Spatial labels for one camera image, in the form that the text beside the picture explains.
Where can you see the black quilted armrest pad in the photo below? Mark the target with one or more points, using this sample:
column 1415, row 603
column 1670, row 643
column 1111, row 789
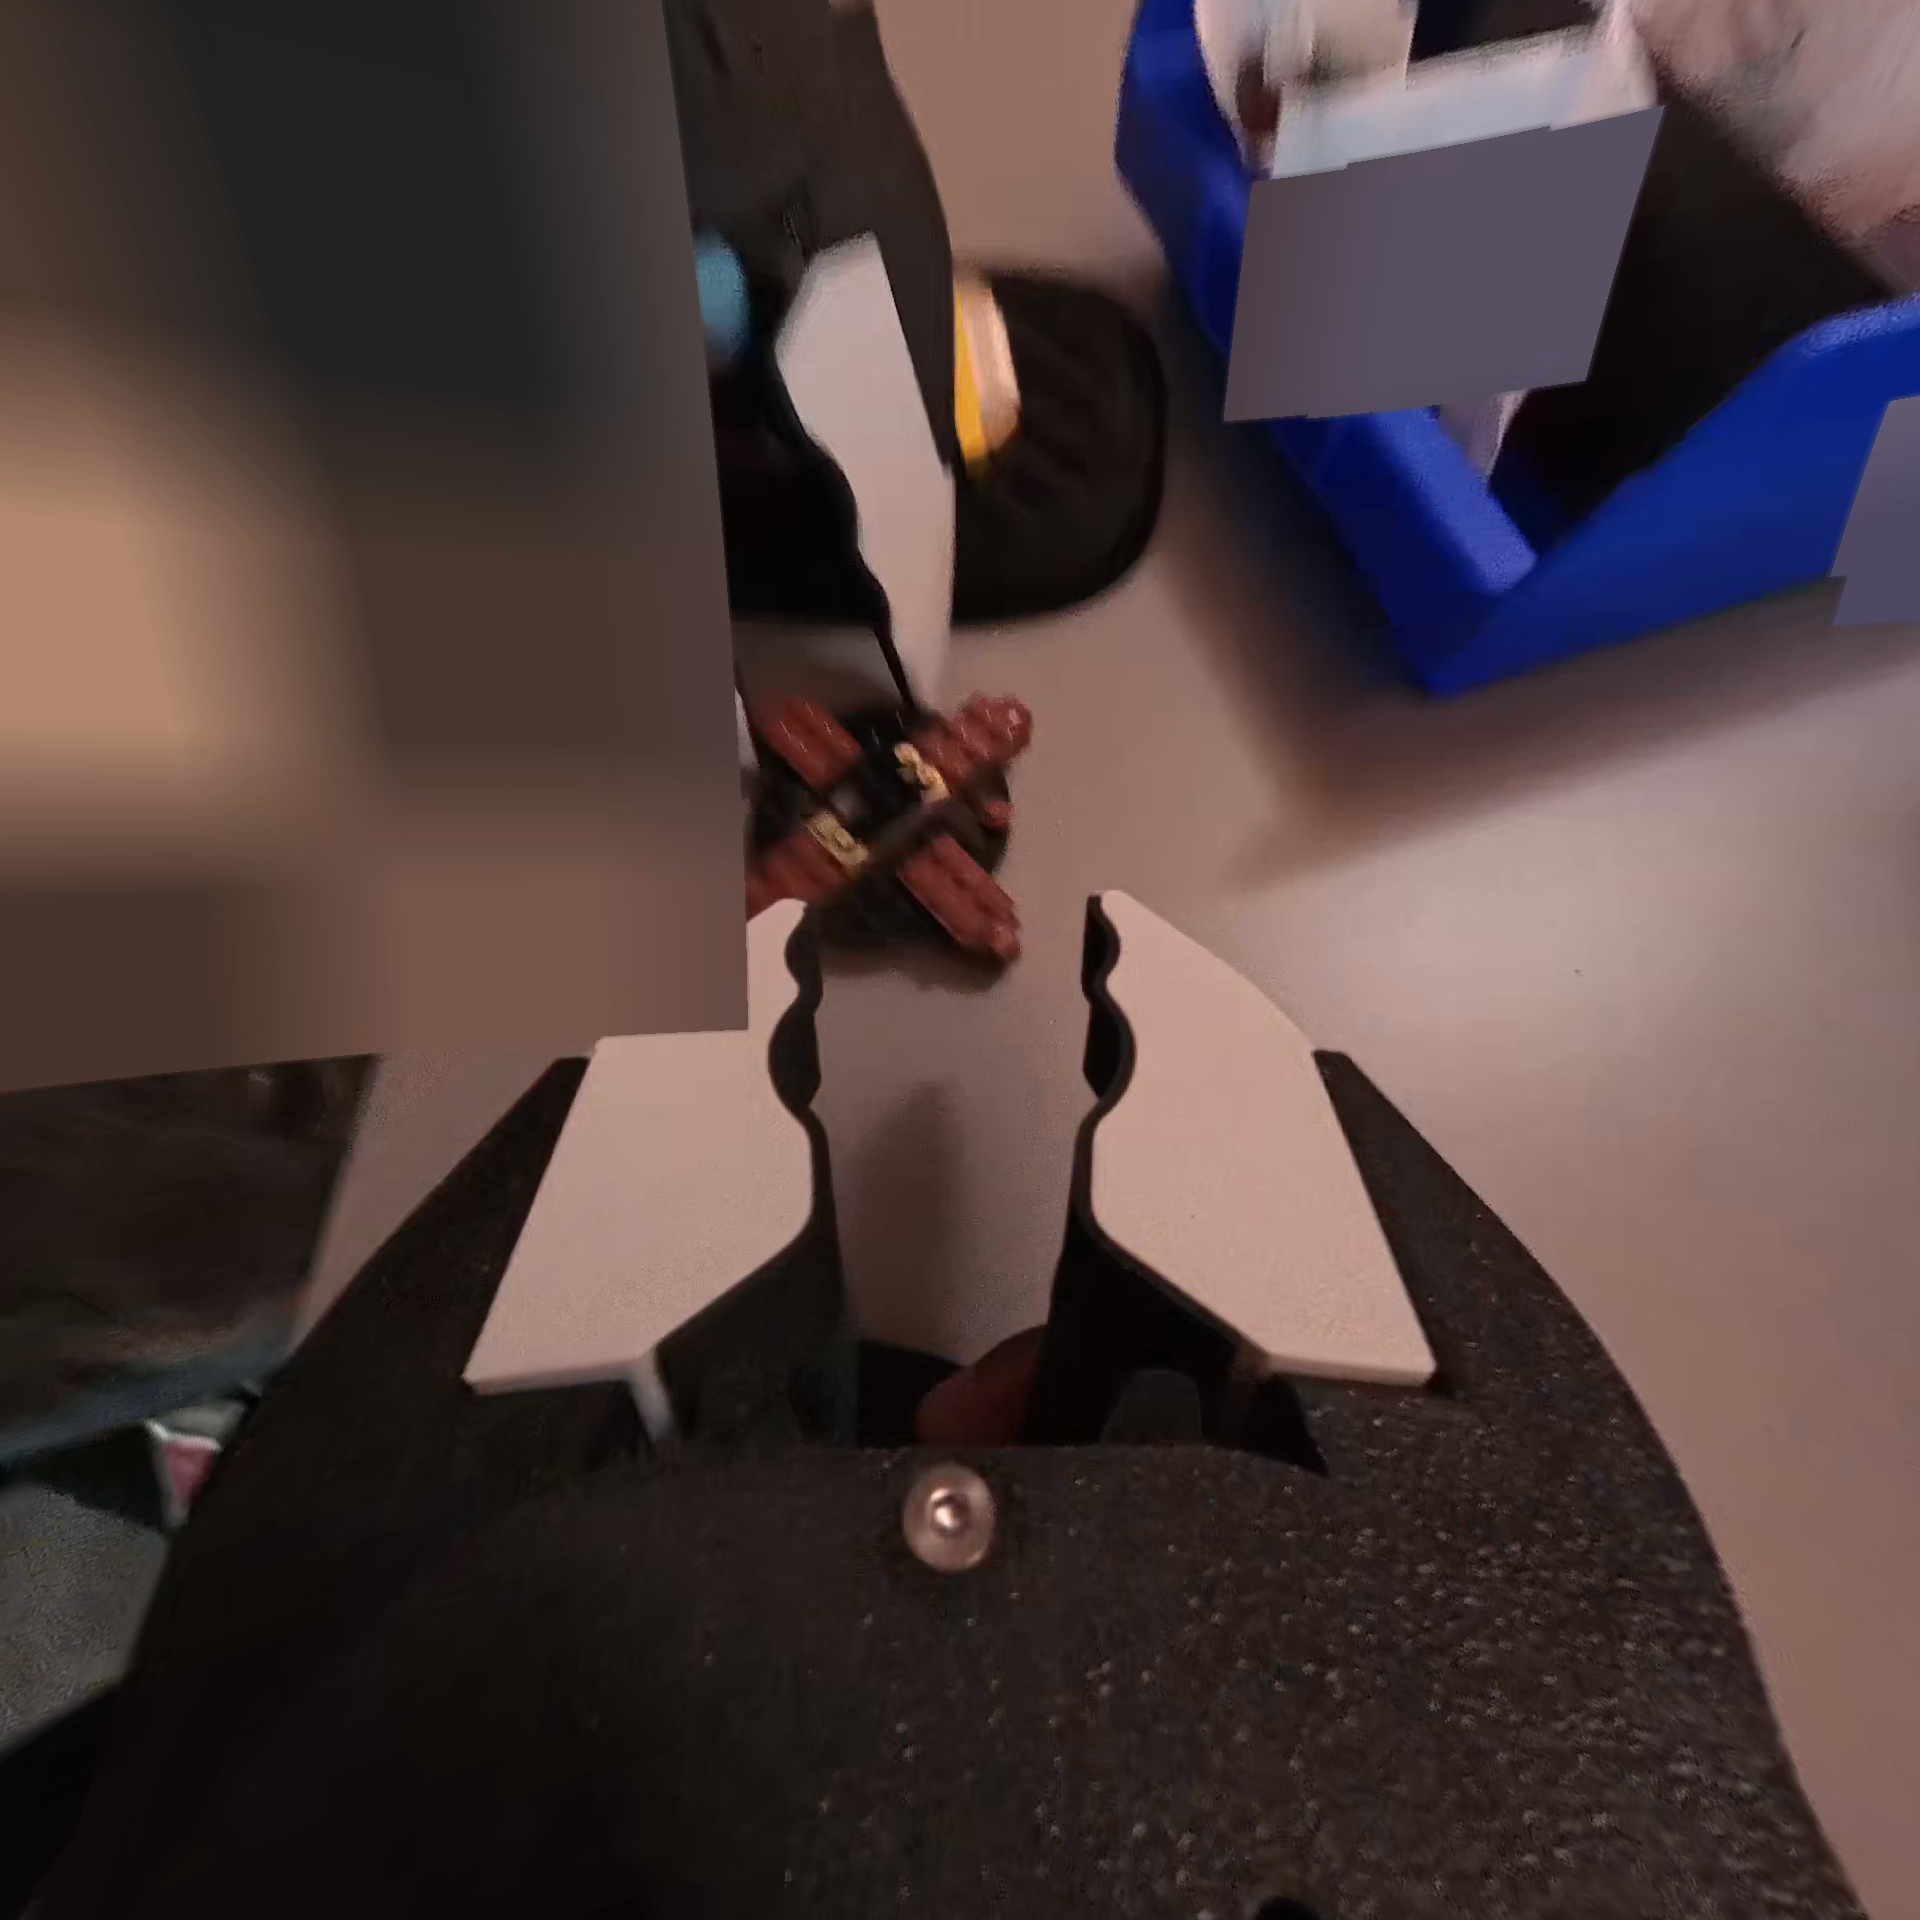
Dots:
column 1080, row 465

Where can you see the blue bin with lego pieces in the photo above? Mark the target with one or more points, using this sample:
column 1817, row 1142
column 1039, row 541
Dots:
column 1576, row 601

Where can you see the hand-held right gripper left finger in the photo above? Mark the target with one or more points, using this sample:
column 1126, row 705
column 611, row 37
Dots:
column 646, row 1202

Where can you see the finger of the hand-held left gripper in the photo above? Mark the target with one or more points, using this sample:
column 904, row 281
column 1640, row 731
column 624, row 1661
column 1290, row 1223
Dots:
column 884, row 435

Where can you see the yellow tan lego plate build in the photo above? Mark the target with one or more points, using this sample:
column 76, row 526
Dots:
column 983, row 375

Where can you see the round brown orange lego build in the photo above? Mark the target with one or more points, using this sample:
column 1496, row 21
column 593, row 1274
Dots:
column 884, row 827

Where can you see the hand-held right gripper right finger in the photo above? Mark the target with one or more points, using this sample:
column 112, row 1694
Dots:
column 1243, row 1202

